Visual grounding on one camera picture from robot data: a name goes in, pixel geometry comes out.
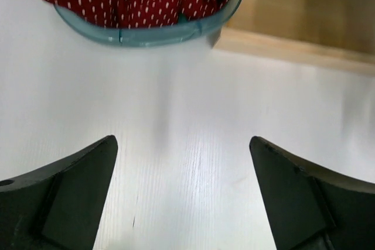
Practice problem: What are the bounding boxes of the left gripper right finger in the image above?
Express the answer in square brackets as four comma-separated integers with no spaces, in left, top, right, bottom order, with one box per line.
[249,136,374,249]

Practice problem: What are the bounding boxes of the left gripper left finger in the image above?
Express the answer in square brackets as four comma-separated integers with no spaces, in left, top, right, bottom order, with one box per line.
[1,135,118,249]

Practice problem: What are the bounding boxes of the wooden clothes rack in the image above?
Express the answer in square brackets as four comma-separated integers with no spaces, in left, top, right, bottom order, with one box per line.
[214,0,374,76]

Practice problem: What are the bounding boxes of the teal plastic basin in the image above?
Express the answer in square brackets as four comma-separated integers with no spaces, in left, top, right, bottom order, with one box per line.
[54,0,242,47]

